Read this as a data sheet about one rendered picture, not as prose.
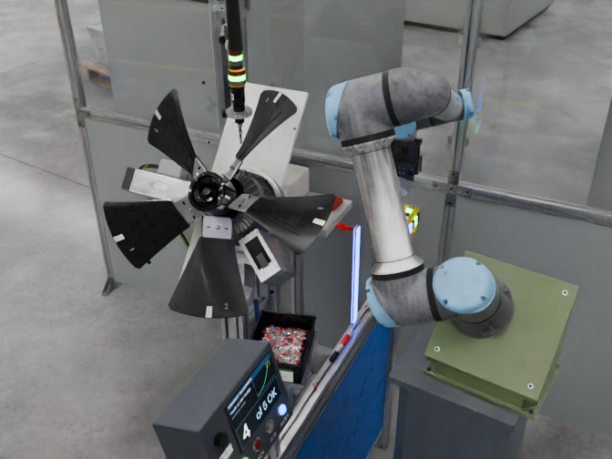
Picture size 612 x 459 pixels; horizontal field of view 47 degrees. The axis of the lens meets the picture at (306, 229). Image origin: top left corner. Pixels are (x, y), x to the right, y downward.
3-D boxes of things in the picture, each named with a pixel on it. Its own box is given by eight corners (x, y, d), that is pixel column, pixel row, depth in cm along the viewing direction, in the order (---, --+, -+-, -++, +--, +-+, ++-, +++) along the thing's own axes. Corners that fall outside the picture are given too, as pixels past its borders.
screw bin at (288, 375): (261, 328, 211) (260, 310, 207) (316, 334, 208) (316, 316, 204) (242, 378, 193) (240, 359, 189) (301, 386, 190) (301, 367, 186)
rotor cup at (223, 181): (204, 179, 214) (183, 168, 202) (248, 175, 209) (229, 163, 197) (204, 226, 211) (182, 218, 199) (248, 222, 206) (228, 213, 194)
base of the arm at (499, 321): (525, 290, 159) (520, 280, 150) (496, 350, 157) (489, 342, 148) (465, 264, 166) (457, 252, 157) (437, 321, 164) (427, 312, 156)
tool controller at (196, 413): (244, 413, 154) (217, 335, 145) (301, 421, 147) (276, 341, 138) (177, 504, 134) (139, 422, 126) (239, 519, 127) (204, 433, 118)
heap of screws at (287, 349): (264, 331, 209) (264, 321, 207) (311, 336, 207) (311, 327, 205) (248, 374, 193) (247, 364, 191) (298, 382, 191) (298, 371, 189)
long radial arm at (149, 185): (226, 194, 228) (209, 186, 217) (219, 217, 227) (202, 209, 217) (153, 177, 239) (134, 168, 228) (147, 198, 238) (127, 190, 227)
